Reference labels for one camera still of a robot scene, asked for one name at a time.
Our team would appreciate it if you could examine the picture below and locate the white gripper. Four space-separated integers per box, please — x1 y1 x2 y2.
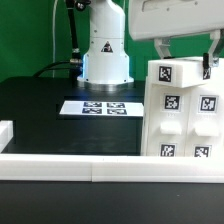
128 0 224 70

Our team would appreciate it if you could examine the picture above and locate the white cabinet door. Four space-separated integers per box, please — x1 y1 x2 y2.
146 85 190 157
185 86 224 158

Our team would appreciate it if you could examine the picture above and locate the white cabinet body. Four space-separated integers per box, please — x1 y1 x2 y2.
139 78 224 158

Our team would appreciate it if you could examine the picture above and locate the small white tagged box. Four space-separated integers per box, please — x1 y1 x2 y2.
148 57 224 88

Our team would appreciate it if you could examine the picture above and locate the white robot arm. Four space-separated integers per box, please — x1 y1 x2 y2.
78 0 224 91

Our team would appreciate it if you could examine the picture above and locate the white sheet with markers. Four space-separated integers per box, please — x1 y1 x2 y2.
60 100 144 117

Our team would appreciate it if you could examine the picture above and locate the white U-shaped fence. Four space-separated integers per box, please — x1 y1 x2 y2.
0 121 224 183

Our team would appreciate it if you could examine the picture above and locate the black corrugated cable hose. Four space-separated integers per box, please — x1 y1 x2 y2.
32 0 92 79

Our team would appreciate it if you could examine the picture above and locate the white thin cable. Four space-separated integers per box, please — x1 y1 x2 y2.
51 0 59 79

